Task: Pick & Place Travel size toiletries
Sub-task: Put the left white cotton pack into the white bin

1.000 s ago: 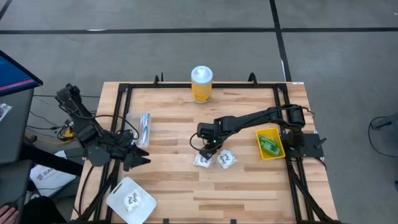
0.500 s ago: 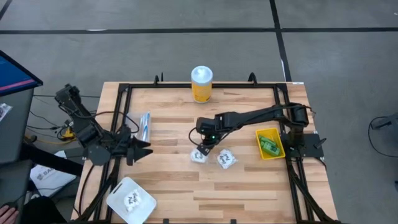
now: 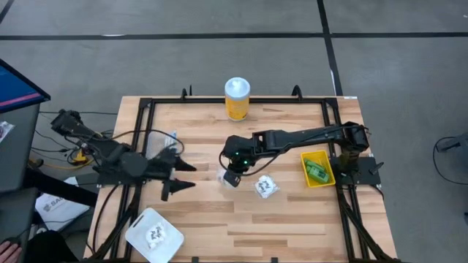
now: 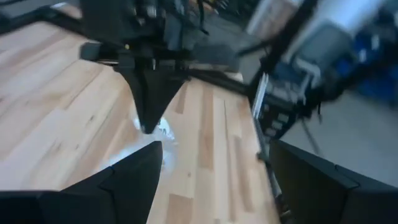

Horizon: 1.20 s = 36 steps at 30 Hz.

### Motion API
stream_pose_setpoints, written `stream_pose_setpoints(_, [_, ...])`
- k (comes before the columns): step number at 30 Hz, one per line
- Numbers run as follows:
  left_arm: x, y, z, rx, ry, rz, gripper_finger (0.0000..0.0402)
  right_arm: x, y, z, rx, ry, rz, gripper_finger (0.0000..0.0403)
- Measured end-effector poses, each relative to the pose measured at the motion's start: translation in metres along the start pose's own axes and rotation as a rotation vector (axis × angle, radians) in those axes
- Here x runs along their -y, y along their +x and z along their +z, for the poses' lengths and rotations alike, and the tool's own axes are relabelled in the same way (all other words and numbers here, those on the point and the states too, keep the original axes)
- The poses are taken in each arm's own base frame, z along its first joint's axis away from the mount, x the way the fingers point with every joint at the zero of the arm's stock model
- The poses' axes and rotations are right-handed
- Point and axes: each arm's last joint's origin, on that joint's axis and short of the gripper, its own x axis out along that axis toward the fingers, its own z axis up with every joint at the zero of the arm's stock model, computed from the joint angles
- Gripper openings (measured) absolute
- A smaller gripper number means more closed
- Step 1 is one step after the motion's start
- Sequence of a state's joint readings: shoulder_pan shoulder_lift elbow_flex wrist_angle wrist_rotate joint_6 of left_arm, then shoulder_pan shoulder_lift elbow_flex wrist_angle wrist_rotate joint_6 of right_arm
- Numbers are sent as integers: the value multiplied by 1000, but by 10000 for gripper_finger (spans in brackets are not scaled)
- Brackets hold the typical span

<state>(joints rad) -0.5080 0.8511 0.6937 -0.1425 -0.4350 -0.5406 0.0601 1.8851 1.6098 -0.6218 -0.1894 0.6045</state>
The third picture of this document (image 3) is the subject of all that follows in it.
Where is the small packet on desk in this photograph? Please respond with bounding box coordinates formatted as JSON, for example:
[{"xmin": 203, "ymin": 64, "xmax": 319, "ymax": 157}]
[{"xmin": 0, "ymin": 121, "xmax": 16, "ymax": 144}]

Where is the person's hand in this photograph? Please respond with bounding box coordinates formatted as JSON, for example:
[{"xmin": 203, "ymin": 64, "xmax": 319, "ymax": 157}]
[{"xmin": 0, "ymin": 240, "xmax": 23, "ymax": 263}]

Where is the yellow floor cable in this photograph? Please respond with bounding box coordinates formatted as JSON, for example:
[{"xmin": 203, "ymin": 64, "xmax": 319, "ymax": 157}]
[{"xmin": 29, "ymin": 148, "xmax": 92, "ymax": 172}]

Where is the grey desk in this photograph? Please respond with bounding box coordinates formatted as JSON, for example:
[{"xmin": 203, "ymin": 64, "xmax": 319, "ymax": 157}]
[{"xmin": 0, "ymin": 103, "xmax": 41, "ymax": 194}]

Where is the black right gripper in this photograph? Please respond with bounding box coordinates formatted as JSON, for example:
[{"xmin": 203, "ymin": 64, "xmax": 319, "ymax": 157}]
[{"xmin": 222, "ymin": 134, "xmax": 259, "ymax": 188}]

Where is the green travel bottle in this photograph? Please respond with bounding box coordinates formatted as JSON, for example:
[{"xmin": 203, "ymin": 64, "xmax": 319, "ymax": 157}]
[
  {"xmin": 306, "ymin": 164, "xmax": 331, "ymax": 185},
  {"xmin": 303, "ymin": 158, "xmax": 323, "ymax": 172}
]

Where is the white paper bag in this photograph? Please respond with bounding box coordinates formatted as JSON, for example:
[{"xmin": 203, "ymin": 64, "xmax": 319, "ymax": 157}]
[{"xmin": 34, "ymin": 176, "xmax": 91, "ymax": 232}]

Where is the clear plastic container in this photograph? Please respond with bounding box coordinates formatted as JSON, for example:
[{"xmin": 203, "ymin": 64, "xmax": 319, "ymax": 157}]
[{"xmin": 145, "ymin": 129, "xmax": 179, "ymax": 161}]

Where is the white plastic tray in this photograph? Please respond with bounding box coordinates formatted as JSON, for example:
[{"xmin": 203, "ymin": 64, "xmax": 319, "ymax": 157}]
[{"xmin": 124, "ymin": 207, "xmax": 185, "ymax": 263}]

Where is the yellow plastic basket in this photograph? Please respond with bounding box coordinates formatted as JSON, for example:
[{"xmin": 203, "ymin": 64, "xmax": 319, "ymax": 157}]
[{"xmin": 300, "ymin": 149, "xmax": 336, "ymax": 189}]

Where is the black aluminium table frame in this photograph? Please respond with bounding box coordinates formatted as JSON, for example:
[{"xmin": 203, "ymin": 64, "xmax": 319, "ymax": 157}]
[{"xmin": 84, "ymin": 85, "xmax": 399, "ymax": 263}]

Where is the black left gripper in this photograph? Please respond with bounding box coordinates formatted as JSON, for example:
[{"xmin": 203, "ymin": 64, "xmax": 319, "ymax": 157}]
[{"xmin": 144, "ymin": 145, "xmax": 197, "ymax": 202}]

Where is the person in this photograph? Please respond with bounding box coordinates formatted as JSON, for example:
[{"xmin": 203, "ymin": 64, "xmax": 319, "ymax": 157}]
[{"xmin": 25, "ymin": 229, "xmax": 80, "ymax": 263}]

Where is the wipes canister yellow label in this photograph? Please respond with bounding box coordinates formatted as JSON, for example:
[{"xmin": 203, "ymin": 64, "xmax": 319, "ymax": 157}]
[{"xmin": 224, "ymin": 76, "xmax": 252, "ymax": 122}]

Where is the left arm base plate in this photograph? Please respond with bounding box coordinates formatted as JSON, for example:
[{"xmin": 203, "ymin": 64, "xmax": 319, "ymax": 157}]
[{"xmin": 96, "ymin": 170, "xmax": 148, "ymax": 186}]

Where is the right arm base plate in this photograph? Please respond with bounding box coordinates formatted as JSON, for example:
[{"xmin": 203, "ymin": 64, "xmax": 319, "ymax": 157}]
[{"xmin": 331, "ymin": 156, "xmax": 382, "ymax": 186}]

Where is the computer monitor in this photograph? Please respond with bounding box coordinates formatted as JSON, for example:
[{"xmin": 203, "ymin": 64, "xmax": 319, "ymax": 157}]
[{"xmin": 0, "ymin": 58, "xmax": 52, "ymax": 114}]

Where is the printed clear cotton packet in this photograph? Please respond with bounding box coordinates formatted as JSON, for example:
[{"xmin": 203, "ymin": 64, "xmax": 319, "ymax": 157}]
[
  {"xmin": 145, "ymin": 221, "xmax": 167, "ymax": 249},
  {"xmin": 216, "ymin": 167, "xmax": 237, "ymax": 190},
  {"xmin": 254, "ymin": 174, "xmax": 281, "ymax": 199}
]

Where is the black desk crossbar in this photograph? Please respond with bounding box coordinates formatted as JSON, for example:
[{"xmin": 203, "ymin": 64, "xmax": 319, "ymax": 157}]
[{"xmin": 23, "ymin": 167, "xmax": 99, "ymax": 208}]

